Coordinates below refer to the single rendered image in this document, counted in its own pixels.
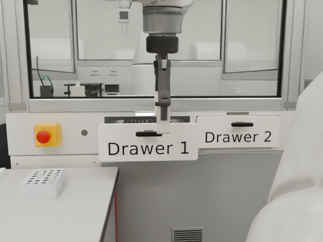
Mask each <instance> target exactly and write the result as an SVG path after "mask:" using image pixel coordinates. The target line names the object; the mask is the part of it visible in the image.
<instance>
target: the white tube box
mask: <svg viewBox="0 0 323 242"><path fill-rule="evenodd" d="M40 170H43V171H44V176H42V179H37V173H38V172H39V171H40ZM52 172H57V177H56V178H55V180H54V183H49V177H50V175H51V174H52ZM64 181H65V173H64V168H54V169H34V170H33V171H32V172H31V173H30V174H29V176H28V177H27V178H26V179H25V180H24V181H23V182H22V183H21V185H20V192H21V200H23V199H38V198H53V197H57V195H58V193H59V191H60V189H61V187H62V185H63V183H64Z"/></svg>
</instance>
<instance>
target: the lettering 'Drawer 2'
mask: <svg viewBox="0 0 323 242"><path fill-rule="evenodd" d="M208 133H211V132H206V143H210V142H212V141H214V134H213V133H211V134H212V135H213V139H212V140H211V141H207V134H208ZM265 133H270V135H269V136H268V137H267V138H266V139H265V140H264V141H265V142H270V140H267V139H268V138H269V137H270V136H271V132H270V131H266V132H265ZM220 135H221V134H220ZM220 135H217V142H218V137H219V136H220ZM225 135H227V136H228V137H225V138H228V140H227V141H224V139H225V138H223V142H225V143H226V142H229V138H230V137H229V135H228V134H224V136H225ZM246 135H249V136H250V137H246ZM246 135H245V136H244V140H245V141H246V138H251V135H250V134H246ZM256 135H258V134H254V139H253V141H255V136H256ZM232 137H233V141H234V142H236V138H238V142H240V140H241V137H242V134H241V136H240V139H239V137H238V134H237V135H236V137H235V139H234V135H232ZM246 142H251V140H250V141H246Z"/></svg>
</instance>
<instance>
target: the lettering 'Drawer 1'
mask: <svg viewBox="0 0 323 242"><path fill-rule="evenodd" d="M181 143H182V144H183V143H184V152H181V154H188V152H186V142H181ZM110 144H115V145H117V152H116V153H114V154H111V149H110ZM133 146H134V147H136V149H131V150H130V154H131V155H135V154H137V155H138V148H137V146H136V145H131V146H130V147H133ZM159 146H162V148H163V149H157V148H158V147H159ZM170 146H173V145H167V154H169V147H170ZM125 147H128V146H127V145H126V146H124V145H123V155H124V148H125ZM147 148H148V152H149V154H151V152H152V148H153V145H152V146H151V150H150V151H149V147H148V145H146V148H145V151H144V150H143V146H142V145H141V149H142V152H143V154H144V155H145V153H146V149H147ZM132 150H136V152H135V153H134V154H132V152H131V151H132ZM157 150H164V146H163V145H158V146H156V153H157V154H160V155H161V154H164V152H163V153H158V151H157ZM118 153H119V146H118V144H117V143H109V155H116V154H118Z"/></svg>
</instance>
